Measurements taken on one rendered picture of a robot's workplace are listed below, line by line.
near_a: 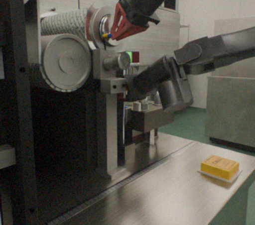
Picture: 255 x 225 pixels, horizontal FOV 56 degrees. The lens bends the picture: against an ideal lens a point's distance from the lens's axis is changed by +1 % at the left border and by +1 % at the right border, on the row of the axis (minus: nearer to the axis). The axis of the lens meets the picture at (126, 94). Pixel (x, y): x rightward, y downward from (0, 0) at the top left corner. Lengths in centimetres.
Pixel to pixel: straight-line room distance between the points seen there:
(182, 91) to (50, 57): 29
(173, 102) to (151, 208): 21
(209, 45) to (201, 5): 503
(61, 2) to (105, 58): 43
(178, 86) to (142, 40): 72
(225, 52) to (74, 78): 32
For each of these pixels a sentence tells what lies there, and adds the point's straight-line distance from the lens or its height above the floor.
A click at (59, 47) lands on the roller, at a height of 121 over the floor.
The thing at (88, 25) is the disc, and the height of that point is 126.
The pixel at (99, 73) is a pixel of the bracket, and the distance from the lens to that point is 54.
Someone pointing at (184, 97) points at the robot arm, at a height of 110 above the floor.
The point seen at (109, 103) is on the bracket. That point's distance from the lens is 56.
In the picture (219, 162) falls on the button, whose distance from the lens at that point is 66.
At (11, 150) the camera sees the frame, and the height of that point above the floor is 106.
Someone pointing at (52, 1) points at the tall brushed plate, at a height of 137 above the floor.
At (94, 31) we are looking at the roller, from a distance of 57.
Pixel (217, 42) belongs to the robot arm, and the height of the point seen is 122.
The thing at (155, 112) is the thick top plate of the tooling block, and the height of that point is 102.
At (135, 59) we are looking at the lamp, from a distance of 117.
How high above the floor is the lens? 119
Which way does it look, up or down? 9 degrees down
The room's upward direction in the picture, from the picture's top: straight up
